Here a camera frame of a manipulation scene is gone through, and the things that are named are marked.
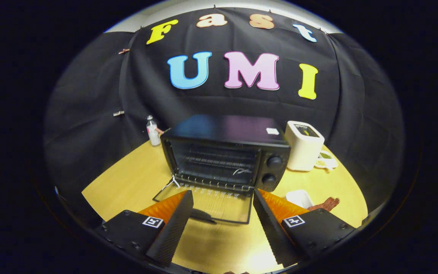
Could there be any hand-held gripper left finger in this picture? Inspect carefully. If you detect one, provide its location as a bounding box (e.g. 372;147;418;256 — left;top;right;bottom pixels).
95;190;194;268

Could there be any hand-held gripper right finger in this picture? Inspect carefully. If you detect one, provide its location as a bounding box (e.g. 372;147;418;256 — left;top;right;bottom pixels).
253;189;356;268

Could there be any red meat piece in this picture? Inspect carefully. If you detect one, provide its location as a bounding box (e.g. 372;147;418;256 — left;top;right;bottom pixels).
307;197;340;212

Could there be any black toaster oven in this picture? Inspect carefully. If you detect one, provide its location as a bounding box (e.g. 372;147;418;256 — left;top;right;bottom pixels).
152;114;292;225

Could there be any white bread toaster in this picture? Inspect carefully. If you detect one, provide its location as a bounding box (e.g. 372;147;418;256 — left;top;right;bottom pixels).
284;121;325;172

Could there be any white plastic tray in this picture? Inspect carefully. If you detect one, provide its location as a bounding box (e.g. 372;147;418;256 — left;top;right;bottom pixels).
286;190;314;209

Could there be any white divided dish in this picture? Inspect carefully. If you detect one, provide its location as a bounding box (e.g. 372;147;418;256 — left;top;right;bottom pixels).
314;150;338;170

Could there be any small clear bottle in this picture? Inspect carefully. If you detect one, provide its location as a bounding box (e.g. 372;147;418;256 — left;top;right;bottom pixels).
146;115;161;147

